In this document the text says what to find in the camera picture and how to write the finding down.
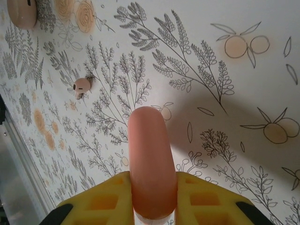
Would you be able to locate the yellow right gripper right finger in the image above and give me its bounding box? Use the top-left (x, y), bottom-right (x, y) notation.
top-left (174, 171), bottom-right (262, 225)

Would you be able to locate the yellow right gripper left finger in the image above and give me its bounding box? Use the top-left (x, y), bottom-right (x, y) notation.
top-left (43, 170), bottom-right (135, 225)

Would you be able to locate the pink earbud charging case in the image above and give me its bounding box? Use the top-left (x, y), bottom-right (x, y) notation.
top-left (6, 0), bottom-right (38, 30)

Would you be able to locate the aluminium mounting rail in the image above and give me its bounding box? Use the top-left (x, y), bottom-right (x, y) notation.
top-left (0, 92), bottom-right (59, 225)

